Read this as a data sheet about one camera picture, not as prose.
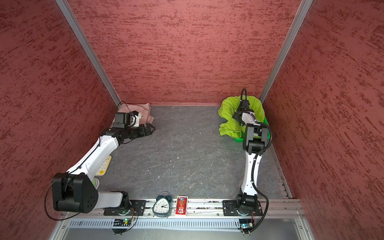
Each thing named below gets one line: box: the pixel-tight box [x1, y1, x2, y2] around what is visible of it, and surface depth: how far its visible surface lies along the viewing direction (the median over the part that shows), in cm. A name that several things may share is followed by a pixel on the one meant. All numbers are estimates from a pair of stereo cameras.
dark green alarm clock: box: [152, 191, 172, 219], surface depth 73 cm
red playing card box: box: [175, 195, 189, 216], surface depth 75 cm
